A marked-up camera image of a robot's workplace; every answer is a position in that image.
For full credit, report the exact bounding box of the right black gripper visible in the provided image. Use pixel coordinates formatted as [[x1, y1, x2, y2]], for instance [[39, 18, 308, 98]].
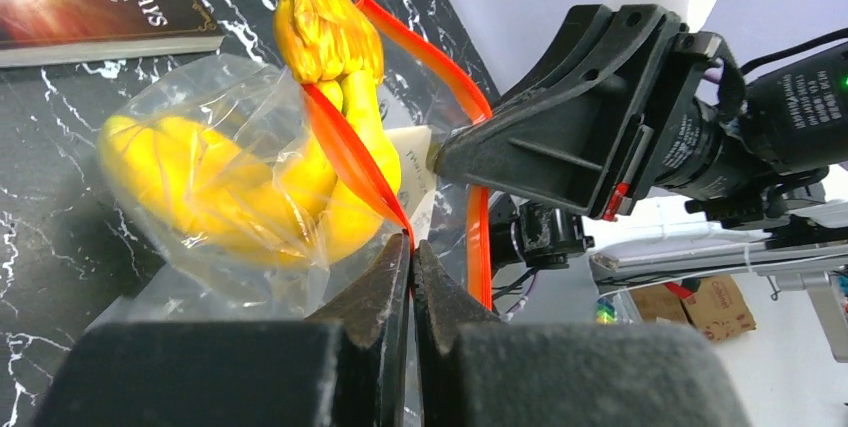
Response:
[[428, 4, 749, 219]]

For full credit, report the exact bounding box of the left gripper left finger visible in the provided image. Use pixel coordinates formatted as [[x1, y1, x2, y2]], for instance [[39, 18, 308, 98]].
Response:
[[307, 231, 411, 426]]

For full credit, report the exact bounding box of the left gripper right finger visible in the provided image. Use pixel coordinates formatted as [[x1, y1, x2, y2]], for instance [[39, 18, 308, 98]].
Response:
[[411, 240, 500, 426]]

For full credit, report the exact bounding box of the yellow toy banana bunch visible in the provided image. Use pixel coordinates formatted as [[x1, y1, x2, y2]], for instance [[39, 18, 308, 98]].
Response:
[[97, 0, 403, 271]]

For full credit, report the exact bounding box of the clear zip top bag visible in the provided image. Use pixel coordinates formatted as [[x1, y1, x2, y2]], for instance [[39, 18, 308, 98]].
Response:
[[97, 0, 492, 323]]

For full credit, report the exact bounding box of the cardboard box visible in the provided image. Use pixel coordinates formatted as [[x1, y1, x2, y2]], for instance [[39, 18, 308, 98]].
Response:
[[630, 275, 757, 343]]

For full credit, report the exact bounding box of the dark paperback book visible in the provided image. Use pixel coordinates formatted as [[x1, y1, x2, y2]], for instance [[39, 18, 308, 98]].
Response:
[[1, 0, 224, 68]]

